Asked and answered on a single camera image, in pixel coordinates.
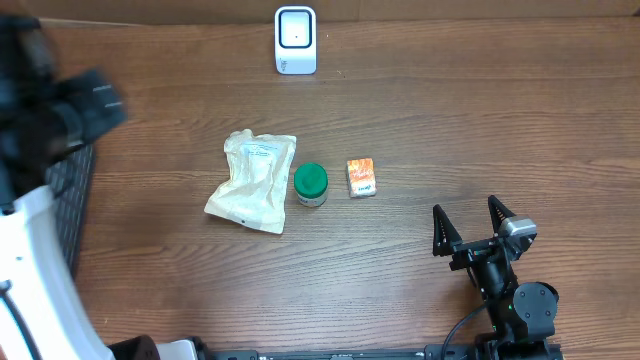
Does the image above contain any green lid jar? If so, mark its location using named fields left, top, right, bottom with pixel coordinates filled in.
left=294, top=163, right=328, bottom=207

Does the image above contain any white plastic pouch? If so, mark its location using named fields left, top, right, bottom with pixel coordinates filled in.
left=204, top=129, right=297, bottom=234

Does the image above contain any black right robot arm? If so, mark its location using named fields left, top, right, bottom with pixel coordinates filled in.
left=424, top=195, right=563, bottom=360

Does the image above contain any white barcode scanner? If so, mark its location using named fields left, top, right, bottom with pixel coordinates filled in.
left=274, top=5, right=317, bottom=75

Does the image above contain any orange tissue pack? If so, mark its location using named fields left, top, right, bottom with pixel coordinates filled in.
left=347, top=158, right=377, bottom=198

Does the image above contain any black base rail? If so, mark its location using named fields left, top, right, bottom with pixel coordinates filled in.
left=199, top=342, right=564, bottom=360

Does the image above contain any grey plastic mesh basket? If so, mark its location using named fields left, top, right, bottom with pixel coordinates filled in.
left=45, top=145, right=96, bottom=277

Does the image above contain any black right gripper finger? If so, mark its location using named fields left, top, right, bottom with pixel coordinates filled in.
left=433, top=205, right=463, bottom=257
left=488, top=195, right=515, bottom=234

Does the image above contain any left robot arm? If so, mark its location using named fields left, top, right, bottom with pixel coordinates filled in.
left=1, top=14, right=210, bottom=360

